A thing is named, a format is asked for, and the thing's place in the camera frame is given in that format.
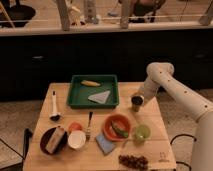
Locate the metal fork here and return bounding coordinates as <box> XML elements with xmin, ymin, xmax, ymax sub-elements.
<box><xmin>86</xmin><ymin>111</ymin><xmax>93</xmax><ymax>141</ymax></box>

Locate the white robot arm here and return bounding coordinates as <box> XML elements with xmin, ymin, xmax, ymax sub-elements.
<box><xmin>138</xmin><ymin>62</ymin><xmax>213</xmax><ymax>171</ymax></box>

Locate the orange plastic cup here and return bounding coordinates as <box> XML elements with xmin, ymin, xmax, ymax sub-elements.
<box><xmin>68</xmin><ymin>122</ymin><xmax>82</xmax><ymax>133</ymax></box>

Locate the black cable on floor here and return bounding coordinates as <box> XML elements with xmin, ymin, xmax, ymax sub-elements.
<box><xmin>170</xmin><ymin>133</ymin><xmax>198</xmax><ymax>171</ymax></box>

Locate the black table clamp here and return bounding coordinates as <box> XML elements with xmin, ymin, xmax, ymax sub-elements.
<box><xmin>23</xmin><ymin>129</ymin><xmax>33</xmax><ymax>157</ymax></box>

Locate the wooden block brush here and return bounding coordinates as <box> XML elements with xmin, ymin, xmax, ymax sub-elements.
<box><xmin>45</xmin><ymin>127</ymin><xmax>65</xmax><ymax>154</ymax></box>

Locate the bunch of dark grapes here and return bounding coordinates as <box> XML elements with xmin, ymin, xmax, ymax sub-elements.
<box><xmin>118</xmin><ymin>155</ymin><xmax>148</xmax><ymax>171</ymax></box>

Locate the grey triangular cloth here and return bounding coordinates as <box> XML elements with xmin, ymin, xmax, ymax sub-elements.
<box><xmin>88</xmin><ymin>90</ymin><xmax>110</xmax><ymax>104</ymax></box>

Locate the yellow corn cob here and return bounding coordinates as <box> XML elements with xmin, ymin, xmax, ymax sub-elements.
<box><xmin>81</xmin><ymin>80</ymin><xmax>101</xmax><ymax>87</ymax></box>

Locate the white handled ladle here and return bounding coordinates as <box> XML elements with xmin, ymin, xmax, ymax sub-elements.
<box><xmin>50</xmin><ymin>91</ymin><xmax>60</xmax><ymax>121</ymax></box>

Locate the orange bowl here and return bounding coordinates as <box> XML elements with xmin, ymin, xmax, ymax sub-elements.
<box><xmin>102</xmin><ymin>114</ymin><xmax>131</xmax><ymax>141</ymax></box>

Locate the small metal cup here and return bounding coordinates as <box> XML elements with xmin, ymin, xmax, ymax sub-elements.
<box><xmin>131</xmin><ymin>95</ymin><xmax>144</xmax><ymax>112</ymax></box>

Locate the dark brown bowl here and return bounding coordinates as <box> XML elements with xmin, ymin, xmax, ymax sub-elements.
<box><xmin>40</xmin><ymin>127</ymin><xmax>68</xmax><ymax>154</ymax></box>

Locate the green plastic tray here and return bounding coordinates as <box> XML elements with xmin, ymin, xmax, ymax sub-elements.
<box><xmin>67</xmin><ymin>75</ymin><xmax>119</xmax><ymax>109</ymax></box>

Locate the blue sponge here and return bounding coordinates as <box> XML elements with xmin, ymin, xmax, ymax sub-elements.
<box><xmin>95</xmin><ymin>133</ymin><xmax>116</xmax><ymax>155</ymax></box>

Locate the green pepper toy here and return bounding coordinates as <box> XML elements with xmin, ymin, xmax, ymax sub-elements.
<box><xmin>111</xmin><ymin>121</ymin><xmax>129</xmax><ymax>138</ymax></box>

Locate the wooden table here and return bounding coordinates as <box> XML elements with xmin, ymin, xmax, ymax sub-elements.
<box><xmin>23</xmin><ymin>82</ymin><xmax>176</xmax><ymax>171</ymax></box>

